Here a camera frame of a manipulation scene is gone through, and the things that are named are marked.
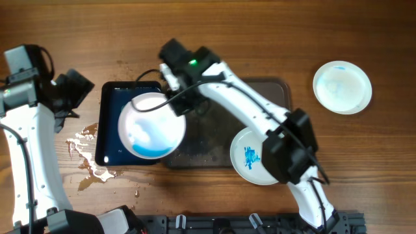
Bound dark brown serving tray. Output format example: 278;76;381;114
161;77;291;169

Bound blue rectangular water tray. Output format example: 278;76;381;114
95;81;161;166

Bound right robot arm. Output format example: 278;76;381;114
159;40;335;233

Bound right black cable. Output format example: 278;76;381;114
129;68;331;232

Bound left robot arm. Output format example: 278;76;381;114
1;68;146;233

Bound left black cable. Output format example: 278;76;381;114
0;123;36;234

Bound white plate blue stain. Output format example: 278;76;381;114
313;60;372;115

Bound black cable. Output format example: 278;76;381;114
129;68;331;232
0;123;36;234

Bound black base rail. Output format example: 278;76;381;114
138;212;367;234

